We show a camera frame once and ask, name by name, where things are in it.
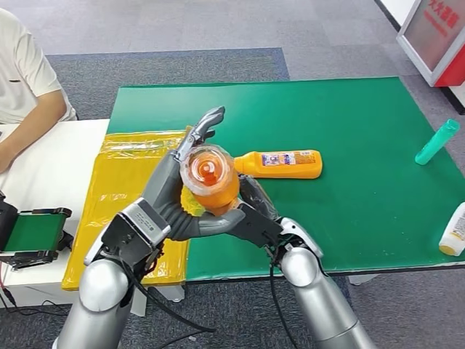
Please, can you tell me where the white bottle with yellow cap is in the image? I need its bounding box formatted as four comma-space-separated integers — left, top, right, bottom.
438, 202, 465, 257

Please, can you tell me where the black conveyor with green belt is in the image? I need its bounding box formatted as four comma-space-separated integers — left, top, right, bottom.
0, 190, 75, 270

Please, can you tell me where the person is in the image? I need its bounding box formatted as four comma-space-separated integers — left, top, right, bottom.
0, 7, 78, 175

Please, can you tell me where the orange bottle with blue label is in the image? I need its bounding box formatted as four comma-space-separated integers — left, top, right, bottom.
179, 143, 241, 217

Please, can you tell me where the green table mat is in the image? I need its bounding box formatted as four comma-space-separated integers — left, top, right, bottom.
107, 76, 465, 283

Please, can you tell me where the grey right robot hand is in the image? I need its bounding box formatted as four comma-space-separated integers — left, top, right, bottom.
228, 175, 285, 249

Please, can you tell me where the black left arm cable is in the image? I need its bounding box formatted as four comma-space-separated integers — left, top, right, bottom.
120, 260, 218, 349

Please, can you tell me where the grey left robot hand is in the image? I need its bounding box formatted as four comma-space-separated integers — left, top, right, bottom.
143, 105, 246, 242

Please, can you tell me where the teal green bottle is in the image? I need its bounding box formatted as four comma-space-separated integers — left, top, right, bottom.
415, 119, 461, 167

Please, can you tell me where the person's hand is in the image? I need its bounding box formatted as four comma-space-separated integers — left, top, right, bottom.
0, 143, 17, 175

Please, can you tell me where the yellow plastic sheet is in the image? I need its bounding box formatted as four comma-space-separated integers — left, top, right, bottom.
61, 126, 193, 292

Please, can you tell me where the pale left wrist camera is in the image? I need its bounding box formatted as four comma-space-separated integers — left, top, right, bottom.
84, 197, 172, 268

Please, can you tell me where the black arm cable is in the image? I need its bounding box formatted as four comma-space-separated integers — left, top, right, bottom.
120, 260, 218, 349
269, 250, 299, 349

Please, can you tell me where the orange bottle with small label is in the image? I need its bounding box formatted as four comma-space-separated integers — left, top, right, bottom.
233, 149, 323, 180

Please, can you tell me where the white side table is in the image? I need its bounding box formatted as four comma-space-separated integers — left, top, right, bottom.
0, 119, 186, 319

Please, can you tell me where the black floor cable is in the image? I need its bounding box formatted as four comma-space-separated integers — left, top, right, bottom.
0, 276, 69, 318

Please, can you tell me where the red and white display stand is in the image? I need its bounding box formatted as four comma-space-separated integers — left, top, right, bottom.
396, 0, 465, 88

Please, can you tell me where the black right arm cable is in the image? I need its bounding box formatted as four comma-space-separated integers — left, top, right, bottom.
269, 250, 299, 349

